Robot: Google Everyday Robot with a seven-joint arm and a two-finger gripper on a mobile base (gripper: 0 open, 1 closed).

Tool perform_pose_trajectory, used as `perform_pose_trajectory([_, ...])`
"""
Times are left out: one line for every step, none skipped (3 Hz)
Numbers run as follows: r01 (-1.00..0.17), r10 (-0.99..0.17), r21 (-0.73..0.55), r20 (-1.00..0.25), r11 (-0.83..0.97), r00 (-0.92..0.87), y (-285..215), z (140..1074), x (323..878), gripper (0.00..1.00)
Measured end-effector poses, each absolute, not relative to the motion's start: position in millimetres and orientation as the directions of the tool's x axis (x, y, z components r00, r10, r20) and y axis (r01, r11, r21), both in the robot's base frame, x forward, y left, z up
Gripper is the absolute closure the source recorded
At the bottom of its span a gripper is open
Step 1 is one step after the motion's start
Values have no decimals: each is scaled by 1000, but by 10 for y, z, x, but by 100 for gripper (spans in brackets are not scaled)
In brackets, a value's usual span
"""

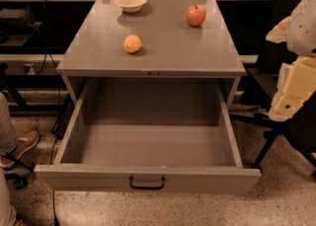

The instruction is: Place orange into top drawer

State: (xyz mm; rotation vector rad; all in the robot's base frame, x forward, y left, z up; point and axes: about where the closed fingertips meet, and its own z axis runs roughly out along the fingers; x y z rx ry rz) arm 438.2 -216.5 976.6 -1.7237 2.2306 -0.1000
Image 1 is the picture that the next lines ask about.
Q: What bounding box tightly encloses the black drawer handle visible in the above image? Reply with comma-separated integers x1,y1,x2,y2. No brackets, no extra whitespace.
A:
128,177,165,190

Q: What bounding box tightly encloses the black power cable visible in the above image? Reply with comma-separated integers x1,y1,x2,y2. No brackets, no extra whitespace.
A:
27,0,61,76

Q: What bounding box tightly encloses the grey metal cabinet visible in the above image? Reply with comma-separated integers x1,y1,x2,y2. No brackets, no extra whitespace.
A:
56,0,247,106

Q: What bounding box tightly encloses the grey trouser leg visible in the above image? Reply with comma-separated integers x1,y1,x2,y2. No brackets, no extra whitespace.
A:
0,93,18,153

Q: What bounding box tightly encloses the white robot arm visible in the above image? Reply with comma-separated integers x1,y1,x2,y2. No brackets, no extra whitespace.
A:
266,0,316,121

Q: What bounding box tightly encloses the white bowl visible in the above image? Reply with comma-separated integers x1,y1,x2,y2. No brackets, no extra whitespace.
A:
115,0,147,13

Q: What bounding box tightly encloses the white wall power outlet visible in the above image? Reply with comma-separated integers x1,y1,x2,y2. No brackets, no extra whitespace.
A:
25,64,36,75

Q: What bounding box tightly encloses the red apple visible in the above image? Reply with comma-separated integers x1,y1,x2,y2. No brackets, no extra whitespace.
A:
186,4,206,27

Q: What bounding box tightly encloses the brown leather shoe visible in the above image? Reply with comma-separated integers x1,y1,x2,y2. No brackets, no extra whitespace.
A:
0,130,40,169

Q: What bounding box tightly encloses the open grey top drawer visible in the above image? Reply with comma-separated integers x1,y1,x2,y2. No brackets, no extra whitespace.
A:
36,78,261,194

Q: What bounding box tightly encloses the black office chair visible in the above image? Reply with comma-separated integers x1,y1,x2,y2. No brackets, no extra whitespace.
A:
230,0,316,169

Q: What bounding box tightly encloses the orange fruit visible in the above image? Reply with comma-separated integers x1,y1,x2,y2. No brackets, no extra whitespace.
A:
123,35,142,53

